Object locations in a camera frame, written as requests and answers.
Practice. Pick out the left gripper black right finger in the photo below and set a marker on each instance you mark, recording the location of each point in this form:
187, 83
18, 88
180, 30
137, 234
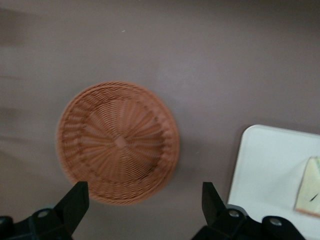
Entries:
215, 215

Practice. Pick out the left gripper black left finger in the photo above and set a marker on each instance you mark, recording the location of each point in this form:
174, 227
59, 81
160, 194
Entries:
70, 212

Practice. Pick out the cream plastic tray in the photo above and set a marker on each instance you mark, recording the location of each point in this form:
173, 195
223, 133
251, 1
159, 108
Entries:
270, 162

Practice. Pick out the brown woven round basket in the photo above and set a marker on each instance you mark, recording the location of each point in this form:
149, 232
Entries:
117, 142

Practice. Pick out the triangular sandwich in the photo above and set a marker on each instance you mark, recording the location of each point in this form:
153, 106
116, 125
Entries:
310, 185

